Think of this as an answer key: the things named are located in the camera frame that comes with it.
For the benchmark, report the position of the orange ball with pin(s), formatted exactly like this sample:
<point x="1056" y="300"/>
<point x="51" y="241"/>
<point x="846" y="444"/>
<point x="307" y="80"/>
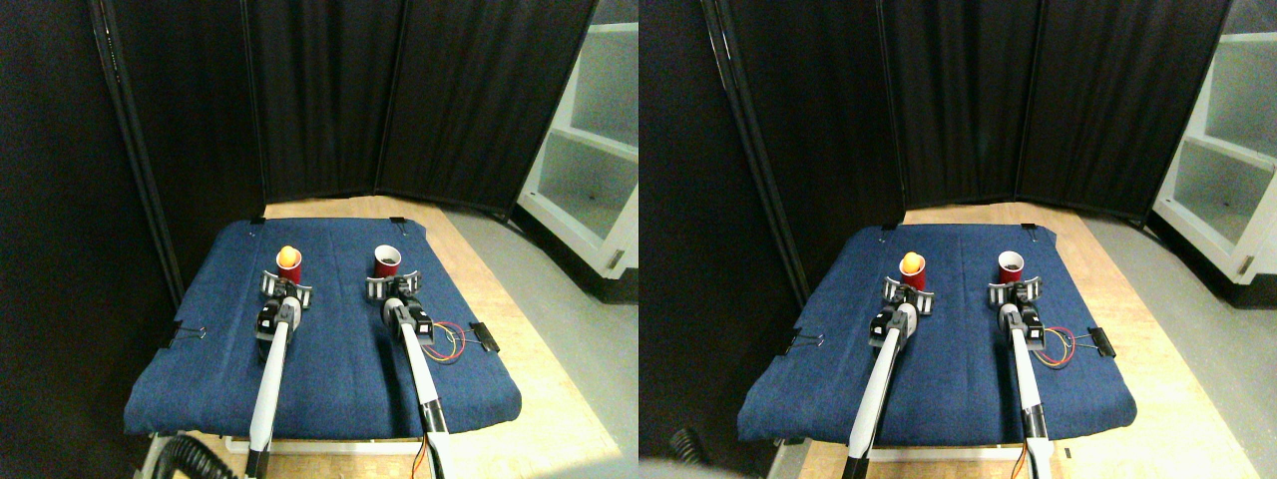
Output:
<point x="289" y="255"/>
<point x="912" y="262"/>

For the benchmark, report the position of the dark blue cloth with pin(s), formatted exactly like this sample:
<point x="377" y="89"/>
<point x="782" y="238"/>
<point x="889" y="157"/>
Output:
<point x="339" y="369"/>
<point x="958" y="379"/>

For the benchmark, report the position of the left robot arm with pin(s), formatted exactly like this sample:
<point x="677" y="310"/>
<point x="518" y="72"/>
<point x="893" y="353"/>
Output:
<point x="269" y="389"/>
<point x="873" y="399"/>

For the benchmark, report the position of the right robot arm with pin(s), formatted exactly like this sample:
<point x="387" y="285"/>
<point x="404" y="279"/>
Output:
<point x="1023" y="379"/>
<point x="419" y="369"/>

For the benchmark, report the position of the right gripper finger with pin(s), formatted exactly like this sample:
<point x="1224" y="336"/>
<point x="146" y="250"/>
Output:
<point x="409" y="283"/>
<point x="1000" y="295"/>
<point x="1031" y="289"/>
<point x="377" y="289"/>

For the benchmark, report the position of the red cup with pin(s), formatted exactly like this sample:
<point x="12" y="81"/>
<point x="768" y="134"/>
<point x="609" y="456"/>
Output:
<point x="387" y="269"/>
<point x="289" y="273"/>
<point x="1011" y="275"/>
<point x="913" y="280"/>

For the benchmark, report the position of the white shelf unit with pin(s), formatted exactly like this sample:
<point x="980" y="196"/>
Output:
<point x="1227" y="190"/>
<point x="589" y="190"/>

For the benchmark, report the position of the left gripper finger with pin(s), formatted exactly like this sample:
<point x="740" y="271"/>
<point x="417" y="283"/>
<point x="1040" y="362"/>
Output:
<point x="925" y="300"/>
<point x="893" y="292"/>
<point x="302" y="294"/>
<point x="269" y="287"/>

